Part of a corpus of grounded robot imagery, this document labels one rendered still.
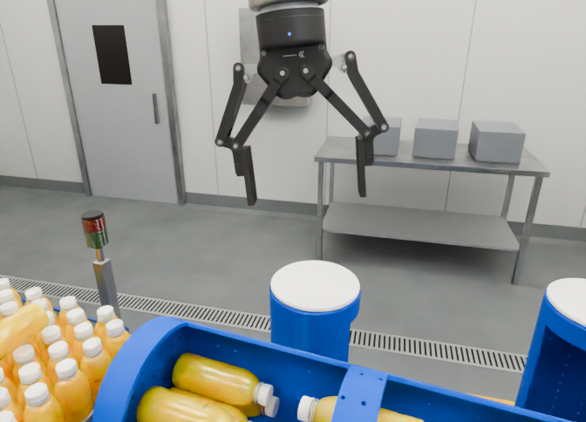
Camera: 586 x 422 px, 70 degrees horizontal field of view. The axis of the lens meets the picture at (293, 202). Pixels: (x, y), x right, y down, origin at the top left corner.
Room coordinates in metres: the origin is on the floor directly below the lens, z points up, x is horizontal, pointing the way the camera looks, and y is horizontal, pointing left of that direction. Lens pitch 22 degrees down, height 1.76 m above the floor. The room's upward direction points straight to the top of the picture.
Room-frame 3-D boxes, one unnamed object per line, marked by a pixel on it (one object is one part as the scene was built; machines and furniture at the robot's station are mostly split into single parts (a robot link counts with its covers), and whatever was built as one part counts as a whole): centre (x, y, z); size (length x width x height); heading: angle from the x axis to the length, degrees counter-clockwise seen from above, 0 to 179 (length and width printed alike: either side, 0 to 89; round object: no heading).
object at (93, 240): (1.15, 0.60, 1.18); 0.06 x 0.06 x 0.05
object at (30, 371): (0.69, 0.56, 1.09); 0.04 x 0.04 x 0.02
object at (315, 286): (1.12, -0.07, 1.03); 0.28 x 0.28 x 0.01
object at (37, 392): (0.63, 0.51, 1.09); 0.04 x 0.04 x 0.02
